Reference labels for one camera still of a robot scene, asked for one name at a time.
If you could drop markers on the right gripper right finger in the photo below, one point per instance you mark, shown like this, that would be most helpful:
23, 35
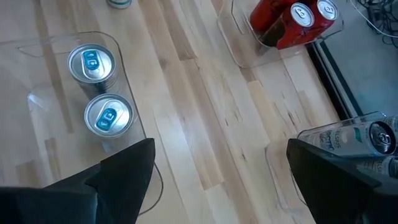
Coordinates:
342, 193

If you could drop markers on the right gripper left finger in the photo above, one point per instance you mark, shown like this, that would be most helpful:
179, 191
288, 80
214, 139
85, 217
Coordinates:
93, 199

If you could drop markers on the silver Celsius can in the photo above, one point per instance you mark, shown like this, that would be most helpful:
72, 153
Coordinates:
348, 141
382, 166

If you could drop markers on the clear plastic bin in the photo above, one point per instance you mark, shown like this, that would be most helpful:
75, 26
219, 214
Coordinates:
280, 174
37, 124
236, 46

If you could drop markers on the blue silver Red Bull can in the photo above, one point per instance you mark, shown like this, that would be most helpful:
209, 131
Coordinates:
91, 62
109, 115

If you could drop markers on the red soda can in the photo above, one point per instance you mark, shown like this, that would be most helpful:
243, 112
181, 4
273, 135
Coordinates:
292, 28
267, 14
326, 11

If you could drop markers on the black aluminium table frame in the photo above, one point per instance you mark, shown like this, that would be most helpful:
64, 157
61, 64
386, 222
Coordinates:
335, 84

